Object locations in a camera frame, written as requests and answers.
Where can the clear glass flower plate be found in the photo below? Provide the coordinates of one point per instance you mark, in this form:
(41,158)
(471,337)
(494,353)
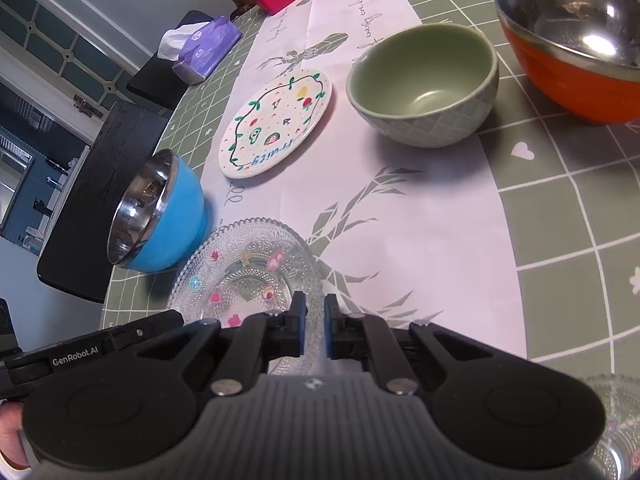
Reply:
(240,270)
(617,425)

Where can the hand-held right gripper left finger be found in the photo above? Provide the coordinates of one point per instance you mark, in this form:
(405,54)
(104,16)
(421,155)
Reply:
(299,322)

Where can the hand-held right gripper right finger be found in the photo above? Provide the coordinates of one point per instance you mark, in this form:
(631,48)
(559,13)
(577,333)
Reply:
(330,327)

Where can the purple tissue pack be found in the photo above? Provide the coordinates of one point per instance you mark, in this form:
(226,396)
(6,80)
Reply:
(210,42)

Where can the metal door latch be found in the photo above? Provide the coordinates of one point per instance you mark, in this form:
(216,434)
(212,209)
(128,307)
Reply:
(87,105)

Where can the black wooden chair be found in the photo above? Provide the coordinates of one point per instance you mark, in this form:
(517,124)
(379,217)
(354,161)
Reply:
(100,170)
(155,80)

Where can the white fruit print plate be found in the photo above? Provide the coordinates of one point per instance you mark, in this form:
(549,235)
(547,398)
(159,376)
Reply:
(275,125)

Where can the green grid tablecloth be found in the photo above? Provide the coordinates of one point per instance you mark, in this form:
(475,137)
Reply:
(565,210)

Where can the green ceramic bowl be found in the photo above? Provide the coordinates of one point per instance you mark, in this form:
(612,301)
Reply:
(425,75)

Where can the blue steel bowl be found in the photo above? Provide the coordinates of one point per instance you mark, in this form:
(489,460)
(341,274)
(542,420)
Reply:
(185,220)

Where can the white glass panel door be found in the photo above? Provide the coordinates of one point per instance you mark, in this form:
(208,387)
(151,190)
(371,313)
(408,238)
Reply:
(45,25)

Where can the orange steel bowl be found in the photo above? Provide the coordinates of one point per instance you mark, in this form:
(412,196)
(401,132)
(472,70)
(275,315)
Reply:
(560,85)

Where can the person's left hand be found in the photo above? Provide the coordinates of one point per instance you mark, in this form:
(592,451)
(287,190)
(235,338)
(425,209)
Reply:
(10,435)

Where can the white deer print table runner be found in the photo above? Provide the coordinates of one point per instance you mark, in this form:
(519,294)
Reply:
(440,220)

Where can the white shelf unit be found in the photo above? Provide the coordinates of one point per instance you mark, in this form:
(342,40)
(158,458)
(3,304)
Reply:
(60,185)

